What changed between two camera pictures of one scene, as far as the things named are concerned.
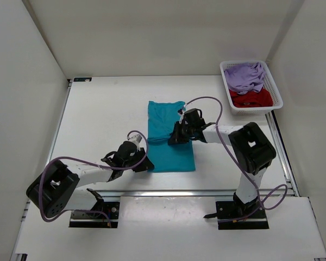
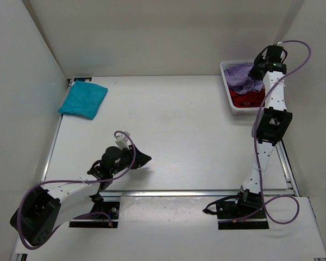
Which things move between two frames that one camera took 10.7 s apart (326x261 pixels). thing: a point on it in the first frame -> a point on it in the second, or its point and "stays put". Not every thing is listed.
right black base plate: (233, 216) stays put
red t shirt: (251, 99) stays put
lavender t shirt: (245, 78) stays put
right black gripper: (177, 137) -> (253, 73)
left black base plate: (104, 215) stays put
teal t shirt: (162, 118) -> (83, 99)
